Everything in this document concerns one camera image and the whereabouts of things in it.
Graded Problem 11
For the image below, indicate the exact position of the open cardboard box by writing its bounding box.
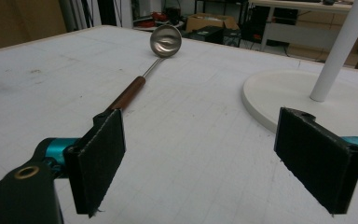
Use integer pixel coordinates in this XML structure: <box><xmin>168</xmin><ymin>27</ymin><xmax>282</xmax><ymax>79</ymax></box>
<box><xmin>185</xmin><ymin>12</ymin><xmax>241</xmax><ymax>34</ymax></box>

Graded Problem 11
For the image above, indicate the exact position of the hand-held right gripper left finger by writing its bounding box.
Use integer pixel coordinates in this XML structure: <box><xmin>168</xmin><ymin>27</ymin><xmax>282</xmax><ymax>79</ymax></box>
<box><xmin>63</xmin><ymin>108</ymin><xmax>127</xmax><ymax>217</ymax></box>

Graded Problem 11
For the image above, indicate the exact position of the white table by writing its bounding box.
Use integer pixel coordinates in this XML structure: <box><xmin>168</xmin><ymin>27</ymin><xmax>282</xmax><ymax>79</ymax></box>
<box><xmin>250</xmin><ymin>0</ymin><xmax>358</xmax><ymax>53</ymax></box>

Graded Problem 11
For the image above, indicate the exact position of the red tool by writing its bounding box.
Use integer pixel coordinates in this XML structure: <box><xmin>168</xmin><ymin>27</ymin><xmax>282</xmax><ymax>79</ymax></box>
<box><xmin>141</xmin><ymin>11</ymin><xmax>170</xmax><ymax>28</ymax></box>

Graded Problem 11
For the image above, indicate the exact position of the white stand with round base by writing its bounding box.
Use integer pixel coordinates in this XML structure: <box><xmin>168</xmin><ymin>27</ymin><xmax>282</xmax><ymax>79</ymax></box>
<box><xmin>241</xmin><ymin>0</ymin><xmax>358</xmax><ymax>139</ymax></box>

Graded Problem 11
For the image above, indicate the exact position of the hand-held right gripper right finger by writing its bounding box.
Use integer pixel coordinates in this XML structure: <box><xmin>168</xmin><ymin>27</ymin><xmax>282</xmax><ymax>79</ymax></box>
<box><xmin>273</xmin><ymin>106</ymin><xmax>358</xmax><ymax>215</ymax></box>

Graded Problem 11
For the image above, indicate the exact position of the steel ladle with wooden handle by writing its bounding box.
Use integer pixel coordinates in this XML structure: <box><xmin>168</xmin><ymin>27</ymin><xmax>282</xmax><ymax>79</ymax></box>
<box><xmin>105</xmin><ymin>23</ymin><xmax>183</xmax><ymax>117</ymax></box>

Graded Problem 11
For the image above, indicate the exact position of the black equipment box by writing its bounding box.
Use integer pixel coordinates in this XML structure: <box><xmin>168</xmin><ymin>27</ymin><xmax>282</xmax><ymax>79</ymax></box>
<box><xmin>187</xmin><ymin>25</ymin><xmax>242</xmax><ymax>48</ymax></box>

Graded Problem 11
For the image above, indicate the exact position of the plain brown cardboard panel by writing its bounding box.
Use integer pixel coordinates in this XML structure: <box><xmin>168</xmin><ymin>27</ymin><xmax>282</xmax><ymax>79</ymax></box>
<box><xmin>0</xmin><ymin>0</ymin><xmax>68</xmax><ymax>53</ymax></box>

